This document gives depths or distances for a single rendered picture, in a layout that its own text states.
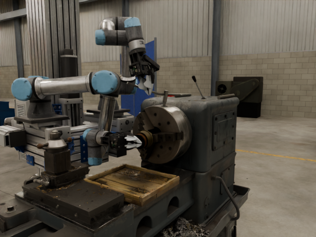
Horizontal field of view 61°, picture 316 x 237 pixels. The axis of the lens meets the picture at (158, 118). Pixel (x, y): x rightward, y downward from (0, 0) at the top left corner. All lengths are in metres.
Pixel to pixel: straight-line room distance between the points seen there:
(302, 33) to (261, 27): 1.44
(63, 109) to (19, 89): 0.41
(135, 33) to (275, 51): 10.30
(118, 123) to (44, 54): 0.65
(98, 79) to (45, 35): 0.64
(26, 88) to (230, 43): 10.87
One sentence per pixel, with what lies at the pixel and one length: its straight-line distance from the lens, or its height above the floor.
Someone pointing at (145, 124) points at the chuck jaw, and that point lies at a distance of 1.39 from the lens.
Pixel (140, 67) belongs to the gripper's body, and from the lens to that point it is 1.23.
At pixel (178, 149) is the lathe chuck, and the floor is 1.02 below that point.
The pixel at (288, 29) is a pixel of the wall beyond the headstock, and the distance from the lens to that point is 11.51.
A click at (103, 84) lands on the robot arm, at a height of 1.35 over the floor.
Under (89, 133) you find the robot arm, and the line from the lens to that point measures 1.44.
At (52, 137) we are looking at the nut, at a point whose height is 1.16.
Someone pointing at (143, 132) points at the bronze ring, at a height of 1.12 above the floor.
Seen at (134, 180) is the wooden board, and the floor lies 0.88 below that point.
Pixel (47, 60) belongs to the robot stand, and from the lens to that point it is 1.87.
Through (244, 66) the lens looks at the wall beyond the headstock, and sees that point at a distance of 11.62.
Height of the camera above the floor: 1.37
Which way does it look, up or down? 8 degrees down
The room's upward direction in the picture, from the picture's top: straight up
